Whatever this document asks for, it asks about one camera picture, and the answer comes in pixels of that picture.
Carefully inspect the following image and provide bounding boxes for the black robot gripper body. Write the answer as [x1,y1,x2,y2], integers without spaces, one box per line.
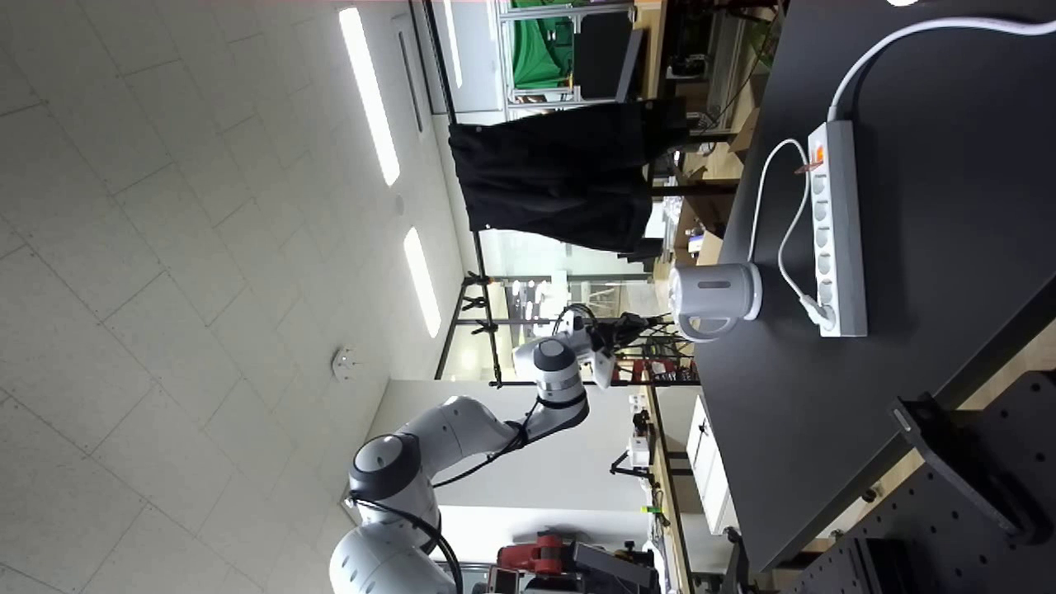
[595,313,656,357]

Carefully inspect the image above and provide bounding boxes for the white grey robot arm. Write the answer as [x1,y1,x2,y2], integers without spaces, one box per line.
[326,303,656,594]

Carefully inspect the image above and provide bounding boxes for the black hanging cloth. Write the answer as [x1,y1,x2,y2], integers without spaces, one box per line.
[450,104,652,251]

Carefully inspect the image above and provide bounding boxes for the red black equipment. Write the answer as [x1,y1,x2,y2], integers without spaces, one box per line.
[490,533,656,594]

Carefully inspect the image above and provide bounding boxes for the white power strip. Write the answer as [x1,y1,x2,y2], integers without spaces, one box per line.
[808,119,868,340]

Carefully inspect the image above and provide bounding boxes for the green cloth in cage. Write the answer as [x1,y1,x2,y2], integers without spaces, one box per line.
[513,17,573,89]

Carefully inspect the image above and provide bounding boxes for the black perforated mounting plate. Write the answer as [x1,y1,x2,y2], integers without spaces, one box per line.
[776,371,1056,594]

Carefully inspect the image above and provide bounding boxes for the white kettle power cable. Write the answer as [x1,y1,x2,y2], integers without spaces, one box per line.
[745,136,833,330]

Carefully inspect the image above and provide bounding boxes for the white power strip cord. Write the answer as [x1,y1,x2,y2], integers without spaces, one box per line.
[825,14,1056,125]

